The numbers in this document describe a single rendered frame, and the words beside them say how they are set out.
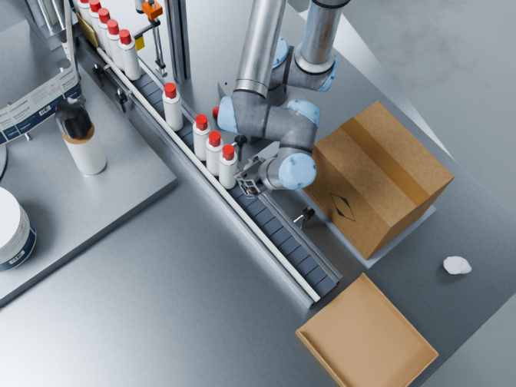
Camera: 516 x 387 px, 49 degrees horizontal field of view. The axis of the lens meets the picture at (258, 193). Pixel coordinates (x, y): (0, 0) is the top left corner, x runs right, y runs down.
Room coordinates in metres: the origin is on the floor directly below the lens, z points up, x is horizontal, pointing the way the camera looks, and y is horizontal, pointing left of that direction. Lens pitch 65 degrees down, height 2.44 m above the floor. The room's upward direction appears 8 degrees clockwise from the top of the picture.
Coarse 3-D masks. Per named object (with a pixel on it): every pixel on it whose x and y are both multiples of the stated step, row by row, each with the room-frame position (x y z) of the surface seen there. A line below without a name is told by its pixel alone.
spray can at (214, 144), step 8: (216, 136) 0.79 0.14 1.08; (208, 144) 0.78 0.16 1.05; (216, 144) 0.77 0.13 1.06; (208, 152) 0.77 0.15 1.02; (216, 152) 0.76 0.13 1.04; (208, 160) 0.77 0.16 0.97; (216, 160) 0.76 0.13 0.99; (208, 168) 0.77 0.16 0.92; (216, 168) 0.76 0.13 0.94; (216, 176) 0.76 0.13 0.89
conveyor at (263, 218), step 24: (96, 48) 1.17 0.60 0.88; (144, 72) 1.10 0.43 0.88; (144, 96) 1.01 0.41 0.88; (192, 144) 0.86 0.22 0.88; (240, 192) 0.72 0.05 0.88; (240, 216) 0.65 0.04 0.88; (264, 216) 0.66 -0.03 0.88; (288, 240) 0.59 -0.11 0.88; (312, 264) 0.53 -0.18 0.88; (312, 288) 0.46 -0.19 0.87
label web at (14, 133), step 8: (0, 112) 0.78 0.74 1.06; (0, 120) 0.77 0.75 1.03; (8, 120) 0.78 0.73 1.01; (0, 128) 0.76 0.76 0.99; (8, 128) 0.77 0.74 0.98; (16, 128) 0.78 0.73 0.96; (0, 136) 0.75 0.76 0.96; (8, 136) 0.76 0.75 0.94; (16, 136) 0.78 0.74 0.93; (0, 144) 0.74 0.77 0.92
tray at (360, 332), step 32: (352, 288) 0.49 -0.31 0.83; (320, 320) 0.39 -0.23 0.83; (352, 320) 0.40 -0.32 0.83; (384, 320) 0.41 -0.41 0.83; (320, 352) 0.30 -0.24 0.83; (352, 352) 0.31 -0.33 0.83; (384, 352) 0.32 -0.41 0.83; (416, 352) 0.34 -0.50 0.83; (352, 384) 0.23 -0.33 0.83; (384, 384) 0.24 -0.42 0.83
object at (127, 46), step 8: (120, 32) 1.09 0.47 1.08; (128, 32) 1.09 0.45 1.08; (120, 40) 1.08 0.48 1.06; (128, 40) 1.08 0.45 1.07; (120, 48) 1.07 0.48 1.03; (128, 48) 1.07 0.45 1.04; (128, 56) 1.06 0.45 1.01; (136, 56) 1.08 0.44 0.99; (128, 64) 1.06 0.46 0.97; (136, 64) 1.07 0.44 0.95; (128, 72) 1.06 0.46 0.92; (136, 72) 1.07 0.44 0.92; (136, 80) 1.07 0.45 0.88
